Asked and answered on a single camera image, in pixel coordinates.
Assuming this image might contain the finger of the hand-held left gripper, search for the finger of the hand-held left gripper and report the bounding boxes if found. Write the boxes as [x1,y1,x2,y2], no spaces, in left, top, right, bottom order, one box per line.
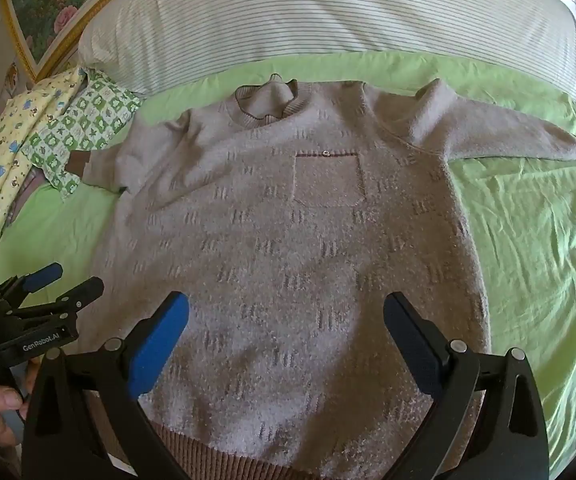
[13,276,105,322]
[0,262,64,306]

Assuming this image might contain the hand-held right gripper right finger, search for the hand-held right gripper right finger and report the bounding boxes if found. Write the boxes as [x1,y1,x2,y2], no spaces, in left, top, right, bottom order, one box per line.
[383,291,551,480]

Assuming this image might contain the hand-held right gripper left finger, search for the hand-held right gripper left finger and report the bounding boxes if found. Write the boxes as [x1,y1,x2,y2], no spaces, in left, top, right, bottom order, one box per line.
[22,291,191,480]

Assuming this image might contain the pinkish-beige towel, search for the pinkish-beige towel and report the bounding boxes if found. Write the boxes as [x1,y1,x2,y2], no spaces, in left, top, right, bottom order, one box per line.
[68,74,576,480]

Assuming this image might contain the pink cloth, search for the pink cloth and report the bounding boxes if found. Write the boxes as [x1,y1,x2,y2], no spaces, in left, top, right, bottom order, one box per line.
[8,172,46,223]

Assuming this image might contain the yellow printed pillow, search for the yellow printed pillow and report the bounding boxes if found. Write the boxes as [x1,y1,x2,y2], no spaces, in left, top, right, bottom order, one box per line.
[0,67,86,266]

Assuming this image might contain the green bed sheet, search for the green bed sheet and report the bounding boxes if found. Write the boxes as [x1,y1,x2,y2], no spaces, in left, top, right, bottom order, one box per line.
[0,50,576,480]

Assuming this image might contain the green patterned cloth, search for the green patterned cloth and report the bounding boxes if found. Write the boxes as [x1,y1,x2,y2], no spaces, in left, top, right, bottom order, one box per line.
[20,67,144,198]

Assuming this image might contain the floral framed picture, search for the floral framed picture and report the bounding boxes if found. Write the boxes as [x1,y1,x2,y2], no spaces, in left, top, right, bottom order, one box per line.
[0,0,169,81]

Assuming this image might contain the white striped pillow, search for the white striped pillow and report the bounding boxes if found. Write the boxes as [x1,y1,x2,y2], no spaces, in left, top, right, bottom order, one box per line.
[77,0,576,103]

